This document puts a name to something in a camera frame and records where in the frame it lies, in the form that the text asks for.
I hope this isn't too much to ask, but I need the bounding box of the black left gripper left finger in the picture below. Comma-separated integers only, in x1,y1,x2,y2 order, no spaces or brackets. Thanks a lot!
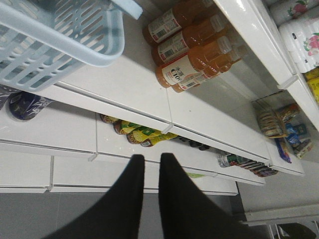
45,154,145,239

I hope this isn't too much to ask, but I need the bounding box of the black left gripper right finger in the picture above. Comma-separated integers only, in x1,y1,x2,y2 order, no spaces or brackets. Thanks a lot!
159,153,263,239

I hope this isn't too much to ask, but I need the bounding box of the light blue plastic basket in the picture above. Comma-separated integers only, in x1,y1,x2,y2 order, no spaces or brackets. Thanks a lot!
0,0,143,92

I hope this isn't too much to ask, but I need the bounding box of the yellow lemon tea bottle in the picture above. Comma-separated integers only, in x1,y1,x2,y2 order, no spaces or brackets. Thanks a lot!
140,132,178,147
100,114,120,124
113,120,142,135
127,126,161,144

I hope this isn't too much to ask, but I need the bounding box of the white metal shelf unit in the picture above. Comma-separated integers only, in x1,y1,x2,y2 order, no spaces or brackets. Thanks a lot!
0,0,319,195

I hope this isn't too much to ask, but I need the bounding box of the blue sports drink bottle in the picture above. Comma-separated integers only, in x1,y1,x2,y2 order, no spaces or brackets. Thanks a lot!
8,92,54,120

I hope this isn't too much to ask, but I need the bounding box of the orange C100 juice bottle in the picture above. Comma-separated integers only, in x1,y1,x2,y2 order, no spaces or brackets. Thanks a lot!
156,36,232,88

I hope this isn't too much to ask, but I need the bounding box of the orange C100 bottle right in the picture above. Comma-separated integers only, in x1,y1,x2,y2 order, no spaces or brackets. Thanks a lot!
143,0,214,45

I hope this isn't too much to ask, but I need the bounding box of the white peach drink bottle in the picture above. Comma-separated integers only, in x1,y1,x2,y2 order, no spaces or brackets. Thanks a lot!
279,17,319,73
270,0,319,26

